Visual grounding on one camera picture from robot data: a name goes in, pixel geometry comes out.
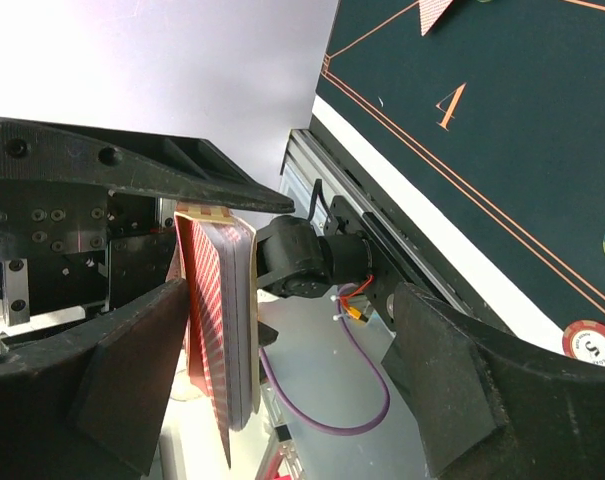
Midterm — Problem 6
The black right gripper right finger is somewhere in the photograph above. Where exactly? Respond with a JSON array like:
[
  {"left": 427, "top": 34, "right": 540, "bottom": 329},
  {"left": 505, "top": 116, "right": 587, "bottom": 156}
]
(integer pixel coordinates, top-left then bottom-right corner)
[{"left": 393, "top": 283, "right": 605, "bottom": 479}]

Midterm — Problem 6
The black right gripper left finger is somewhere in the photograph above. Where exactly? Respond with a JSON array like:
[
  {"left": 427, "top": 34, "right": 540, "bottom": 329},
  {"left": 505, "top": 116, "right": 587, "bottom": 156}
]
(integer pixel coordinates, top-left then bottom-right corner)
[{"left": 0, "top": 279, "right": 189, "bottom": 479}]

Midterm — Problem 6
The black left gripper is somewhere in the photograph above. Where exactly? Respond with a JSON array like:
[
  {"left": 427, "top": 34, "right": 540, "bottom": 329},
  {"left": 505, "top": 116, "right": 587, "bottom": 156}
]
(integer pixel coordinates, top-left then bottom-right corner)
[{"left": 0, "top": 117, "right": 294, "bottom": 325}]

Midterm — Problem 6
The red playing card deck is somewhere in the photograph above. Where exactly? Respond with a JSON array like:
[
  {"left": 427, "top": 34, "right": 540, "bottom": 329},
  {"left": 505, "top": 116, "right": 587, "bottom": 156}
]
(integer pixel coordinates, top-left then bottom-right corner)
[{"left": 172, "top": 202, "right": 260, "bottom": 462}]

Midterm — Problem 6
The dealt card seat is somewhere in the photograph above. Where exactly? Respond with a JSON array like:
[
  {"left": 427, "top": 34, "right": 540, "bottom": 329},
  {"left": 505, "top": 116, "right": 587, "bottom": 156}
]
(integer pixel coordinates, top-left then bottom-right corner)
[{"left": 419, "top": 0, "right": 453, "bottom": 36}]

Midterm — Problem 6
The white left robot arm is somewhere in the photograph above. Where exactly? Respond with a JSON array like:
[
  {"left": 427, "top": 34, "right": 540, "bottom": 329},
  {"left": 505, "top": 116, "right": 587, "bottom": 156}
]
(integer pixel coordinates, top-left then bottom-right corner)
[{"left": 0, "top": 118, "right": 409, "bottom": 326}]

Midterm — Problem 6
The dark green poker table mat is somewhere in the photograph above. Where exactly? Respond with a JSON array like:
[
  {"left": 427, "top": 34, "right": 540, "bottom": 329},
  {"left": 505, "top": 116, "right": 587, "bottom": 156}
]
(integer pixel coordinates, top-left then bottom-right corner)
[{"left": 318, "top": 0, "right": 605, "bottom": 326}]

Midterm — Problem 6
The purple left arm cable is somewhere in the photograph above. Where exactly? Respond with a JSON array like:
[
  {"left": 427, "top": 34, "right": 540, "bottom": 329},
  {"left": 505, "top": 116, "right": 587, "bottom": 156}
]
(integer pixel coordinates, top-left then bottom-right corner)
[{"left": 257, "top": 294, "right": 391, "bottom": 437}]

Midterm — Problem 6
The aluminium front rail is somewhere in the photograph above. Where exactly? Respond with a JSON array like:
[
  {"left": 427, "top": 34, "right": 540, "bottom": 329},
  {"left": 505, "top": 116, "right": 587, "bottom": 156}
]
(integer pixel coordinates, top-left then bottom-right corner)
[{"left": 279, "top": 127, "right": 513, "bottom": 336}]

